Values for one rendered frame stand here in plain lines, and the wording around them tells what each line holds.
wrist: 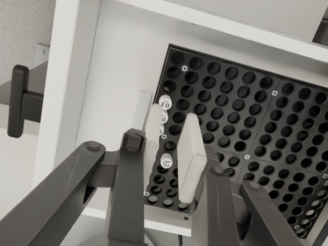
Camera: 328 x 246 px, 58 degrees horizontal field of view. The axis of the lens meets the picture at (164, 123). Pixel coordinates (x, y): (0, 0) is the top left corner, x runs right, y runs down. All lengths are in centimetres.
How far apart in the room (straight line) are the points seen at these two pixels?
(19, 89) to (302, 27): 36
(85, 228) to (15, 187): 112
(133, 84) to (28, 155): 17
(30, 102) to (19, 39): 100
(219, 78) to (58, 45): 15
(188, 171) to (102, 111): 23
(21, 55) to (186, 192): 119
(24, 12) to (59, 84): 102
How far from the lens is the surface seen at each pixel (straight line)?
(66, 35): 26
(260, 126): 32
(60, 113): 28
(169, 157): 31
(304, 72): 39
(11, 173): 46
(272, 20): 45
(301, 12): 46
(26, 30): 129
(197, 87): 29
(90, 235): 159
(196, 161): 16
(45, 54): 126
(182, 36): 35
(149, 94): 35
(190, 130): 19
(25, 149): 43
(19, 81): 30
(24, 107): 31
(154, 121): 18
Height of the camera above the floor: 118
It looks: 68 degrees down
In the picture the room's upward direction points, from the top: 178 degrees clockwise
